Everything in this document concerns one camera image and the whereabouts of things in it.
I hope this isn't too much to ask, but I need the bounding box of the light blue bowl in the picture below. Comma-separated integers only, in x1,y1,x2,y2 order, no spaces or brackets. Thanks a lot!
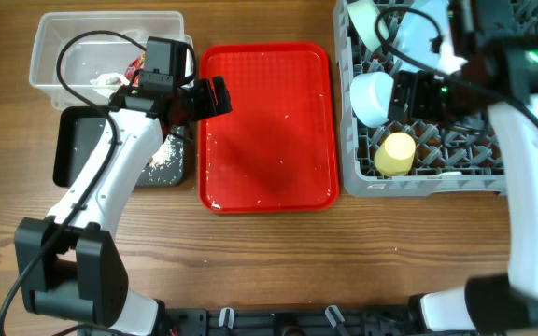
350,72,394,128

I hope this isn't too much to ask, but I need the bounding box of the light blue plate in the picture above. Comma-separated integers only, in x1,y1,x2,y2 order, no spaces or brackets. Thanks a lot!
395,0,452,73

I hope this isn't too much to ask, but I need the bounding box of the yellow cup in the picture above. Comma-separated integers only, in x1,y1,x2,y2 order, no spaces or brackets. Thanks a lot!
374,133,417,177

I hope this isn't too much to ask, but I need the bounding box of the red snack wrapper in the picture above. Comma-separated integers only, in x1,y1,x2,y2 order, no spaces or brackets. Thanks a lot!
124,53,146,82

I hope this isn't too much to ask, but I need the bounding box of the white rice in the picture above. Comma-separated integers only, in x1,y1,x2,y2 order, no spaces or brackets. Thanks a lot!
143,135,185,186

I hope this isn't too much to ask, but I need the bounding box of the white tissue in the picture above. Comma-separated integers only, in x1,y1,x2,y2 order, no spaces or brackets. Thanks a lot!
90,73,130,98

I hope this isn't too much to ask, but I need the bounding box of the green bowl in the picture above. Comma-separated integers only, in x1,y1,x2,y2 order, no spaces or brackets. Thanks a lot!
347,0,381,51

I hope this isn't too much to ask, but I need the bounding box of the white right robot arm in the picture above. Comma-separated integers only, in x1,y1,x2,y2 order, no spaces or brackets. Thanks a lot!
389,1,538,333

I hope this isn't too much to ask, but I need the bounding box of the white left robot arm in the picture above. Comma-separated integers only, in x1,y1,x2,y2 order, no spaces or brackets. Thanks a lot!
9,37,232,335

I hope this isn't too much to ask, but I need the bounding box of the grey dishwasher rack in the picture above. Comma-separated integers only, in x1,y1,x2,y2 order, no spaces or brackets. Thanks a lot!
333,1,538,197

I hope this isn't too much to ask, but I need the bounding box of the black waste tray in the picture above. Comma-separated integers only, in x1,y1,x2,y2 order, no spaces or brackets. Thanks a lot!
52,106,187,188

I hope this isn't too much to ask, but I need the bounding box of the red serving tray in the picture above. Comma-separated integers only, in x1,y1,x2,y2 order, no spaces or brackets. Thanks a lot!
198,42,339,215

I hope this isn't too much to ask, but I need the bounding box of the clear plastic bin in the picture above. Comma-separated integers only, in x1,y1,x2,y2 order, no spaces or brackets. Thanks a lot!
29,11,192,110

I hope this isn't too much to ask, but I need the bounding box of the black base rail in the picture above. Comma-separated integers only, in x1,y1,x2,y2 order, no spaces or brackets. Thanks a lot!
76,305,493,336

